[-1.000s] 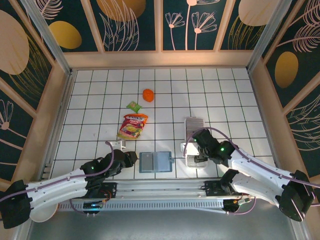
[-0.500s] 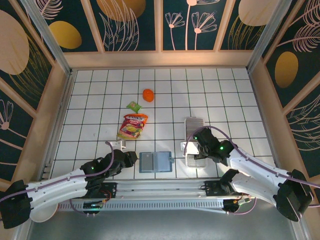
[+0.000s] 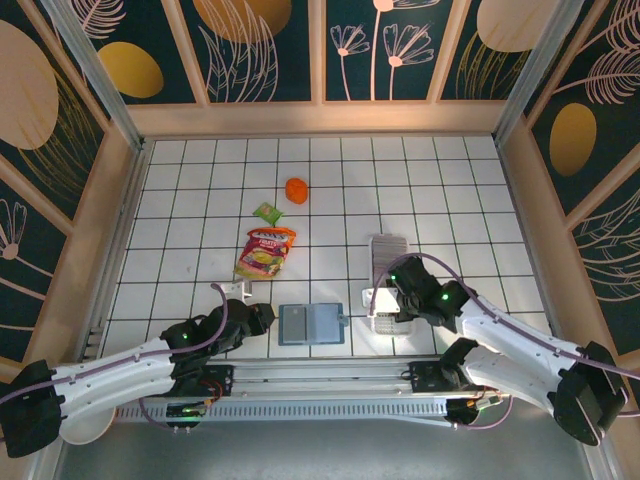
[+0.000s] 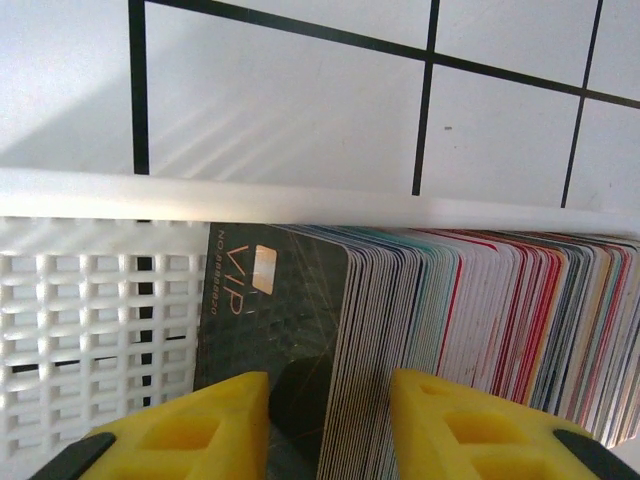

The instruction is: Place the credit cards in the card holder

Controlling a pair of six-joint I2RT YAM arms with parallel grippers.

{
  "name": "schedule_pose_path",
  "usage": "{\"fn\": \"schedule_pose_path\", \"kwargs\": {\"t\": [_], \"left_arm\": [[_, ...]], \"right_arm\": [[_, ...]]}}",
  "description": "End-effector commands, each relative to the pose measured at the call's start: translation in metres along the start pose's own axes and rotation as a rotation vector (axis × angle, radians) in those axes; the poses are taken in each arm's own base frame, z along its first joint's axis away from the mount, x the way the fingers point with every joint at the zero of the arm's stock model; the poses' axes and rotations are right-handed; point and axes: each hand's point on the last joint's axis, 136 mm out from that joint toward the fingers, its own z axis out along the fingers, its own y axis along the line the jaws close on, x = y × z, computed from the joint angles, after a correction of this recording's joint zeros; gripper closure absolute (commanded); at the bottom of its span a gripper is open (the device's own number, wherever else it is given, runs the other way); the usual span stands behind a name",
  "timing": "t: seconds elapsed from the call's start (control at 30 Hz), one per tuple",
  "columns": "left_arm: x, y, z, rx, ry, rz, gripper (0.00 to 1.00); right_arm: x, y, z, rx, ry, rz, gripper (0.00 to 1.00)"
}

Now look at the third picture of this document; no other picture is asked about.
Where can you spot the aluminium side rail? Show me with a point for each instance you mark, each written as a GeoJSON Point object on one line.
{"type": "Point", "coordinates": [125, 210]}
{"type": "Point", "coordinates": [523, 225]}

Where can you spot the black controller box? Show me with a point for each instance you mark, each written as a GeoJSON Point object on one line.
{"type": "Point", "coordinates": [464, 414]}
{"type": "Point", "coordinates": [186, 415]}

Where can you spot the white bowl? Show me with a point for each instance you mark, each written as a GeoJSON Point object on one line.
{"type": "Point", "coordinates": [87, 432]}

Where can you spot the green snack packet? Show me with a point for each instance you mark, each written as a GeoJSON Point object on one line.
{"type": "Point", "coordinates": [267, 212]}

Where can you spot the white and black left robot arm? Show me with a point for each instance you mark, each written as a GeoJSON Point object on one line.
{"type": "Point", "coordinates": [110, 370]}

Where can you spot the fruit candy bag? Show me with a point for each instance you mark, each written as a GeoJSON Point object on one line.
{"type": "Point", "coordinates": [265, 252]}

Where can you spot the blue card holder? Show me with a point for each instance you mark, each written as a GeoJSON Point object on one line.
{"type": "Point", "coordinates": [325, 325]}

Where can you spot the white plastic basket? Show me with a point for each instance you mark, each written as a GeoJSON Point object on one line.
{"type": "Point", "coordinates": [395, 327]}

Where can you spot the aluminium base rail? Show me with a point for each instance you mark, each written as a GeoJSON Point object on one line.
{"type": "Point", "coordinates": [320, 377]}

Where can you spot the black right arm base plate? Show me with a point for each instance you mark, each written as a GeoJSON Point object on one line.
{"type": "Point", "coordinates": [425, 380]}

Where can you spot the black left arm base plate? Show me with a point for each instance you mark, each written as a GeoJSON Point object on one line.
{"type": "Point", "coordinates": [222, 380]}

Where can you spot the orange toy fruit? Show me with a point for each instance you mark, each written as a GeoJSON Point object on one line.
{"type": "Point", "coordinates": [297, 191]}

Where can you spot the aluminium corner post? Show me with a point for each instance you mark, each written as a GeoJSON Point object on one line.
{"type": "Point", "coordinates": [536, 75]}
{"type": "Point", "coordinates": [96, 75]}

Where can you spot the stack of plastic cards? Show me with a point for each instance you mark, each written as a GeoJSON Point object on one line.
{"type": "Point", "coordinates": [387, 250]}

